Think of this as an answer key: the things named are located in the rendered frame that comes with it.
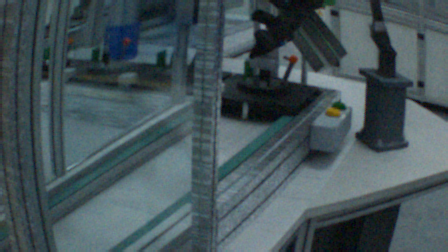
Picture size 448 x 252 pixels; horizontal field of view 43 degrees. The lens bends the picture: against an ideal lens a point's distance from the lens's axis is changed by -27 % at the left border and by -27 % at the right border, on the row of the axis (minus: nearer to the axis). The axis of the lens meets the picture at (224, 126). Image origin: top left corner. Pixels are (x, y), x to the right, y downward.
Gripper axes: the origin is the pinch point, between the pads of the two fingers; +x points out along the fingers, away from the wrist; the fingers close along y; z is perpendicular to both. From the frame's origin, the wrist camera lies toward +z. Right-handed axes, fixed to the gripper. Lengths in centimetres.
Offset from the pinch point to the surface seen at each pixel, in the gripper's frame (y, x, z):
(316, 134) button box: 19.1, -2.7, -24.9
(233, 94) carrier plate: 9.2, 10.8, -4.2
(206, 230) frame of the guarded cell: 85, -6, -23
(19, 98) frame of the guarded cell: 132, -31, -2
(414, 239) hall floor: -118, 46, -113
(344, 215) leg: 33, -1, -44
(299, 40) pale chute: -21.1, -2.5, -3.3
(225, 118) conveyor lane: 11.7, 15.4, -7.1
